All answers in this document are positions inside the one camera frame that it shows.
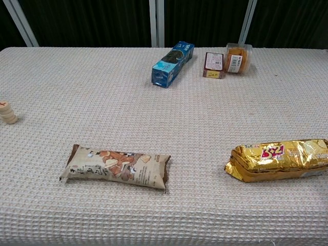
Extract black background curtain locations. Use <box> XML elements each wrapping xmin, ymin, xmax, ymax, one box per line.
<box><xmin>0</xmin><ymin>0</ymin><xmax>328</xmax><ymax>50</ymax></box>

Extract small maroon carton box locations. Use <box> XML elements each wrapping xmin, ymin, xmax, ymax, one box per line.
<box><xmin>202</xmin><ymin>52</ymin><xmax>226</xmax><ymax>79</ymax></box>

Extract thin leaning grey frame post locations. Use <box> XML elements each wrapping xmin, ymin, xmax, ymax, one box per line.
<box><xmin>238</xmin><ymin>0</ymin><xmax>258</xmax><ymax>45</ymax></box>

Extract blue cookie box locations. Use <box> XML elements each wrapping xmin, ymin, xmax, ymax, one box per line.
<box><xmin>151</xmin><ymin>40</ymin><xmax>195</xmax><ymax>89</ymax></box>

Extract beige biscuit snack bag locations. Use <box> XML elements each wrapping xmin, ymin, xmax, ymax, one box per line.
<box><xmin>59</xmin><ymin>144</ymin><xmax>172</xmax><ymax>193</ymax></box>

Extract clear jar with orange snacks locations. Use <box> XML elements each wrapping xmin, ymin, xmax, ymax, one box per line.
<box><xmin>224</xmin><ymin>43</ymin><xmax>253</xmax><ymax>75</ymax></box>

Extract slanted grey metal frame post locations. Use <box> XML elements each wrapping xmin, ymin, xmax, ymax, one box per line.
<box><xmin>2</xmin><ymin>0</ymin><xmax>39</xmax><ymax>48</ymax></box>

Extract beige waffle-weave tablecloth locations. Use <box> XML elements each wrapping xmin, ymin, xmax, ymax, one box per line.
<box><xmin>0</xmin><ymin>47</ymin><xmax>328</xmax><ymax>246</ymax></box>

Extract upright grey metal frame post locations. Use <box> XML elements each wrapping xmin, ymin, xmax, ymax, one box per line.
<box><xmin>149</xmin><ymin>0</ymin><xmax>165</xmax><ymax>48</ymax></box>

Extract gold foil snack bag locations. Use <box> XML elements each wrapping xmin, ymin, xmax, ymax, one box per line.
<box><xmin>224</xmin><ymin>138</ymin><xmax>328</xmax><ymax>183</ymax></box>

